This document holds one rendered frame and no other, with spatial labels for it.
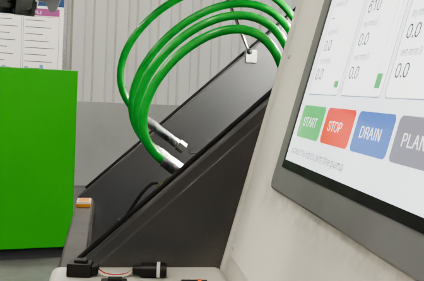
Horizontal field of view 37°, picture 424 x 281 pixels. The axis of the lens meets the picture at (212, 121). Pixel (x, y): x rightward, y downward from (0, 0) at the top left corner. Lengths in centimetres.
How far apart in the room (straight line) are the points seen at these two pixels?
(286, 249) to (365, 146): 17
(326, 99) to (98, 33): 704
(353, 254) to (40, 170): 400
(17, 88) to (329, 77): 382
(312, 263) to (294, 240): 6
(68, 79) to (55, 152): 51
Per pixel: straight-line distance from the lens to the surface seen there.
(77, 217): 130
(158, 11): 118
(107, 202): 151
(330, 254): 53
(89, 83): 762
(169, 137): 118
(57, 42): 755
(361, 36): 58
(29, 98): 437
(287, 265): 62
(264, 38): 96
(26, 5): 169
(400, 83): 48
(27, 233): 449
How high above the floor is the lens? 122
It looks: 3 degrees down
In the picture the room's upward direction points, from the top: 3 degrees clockwise
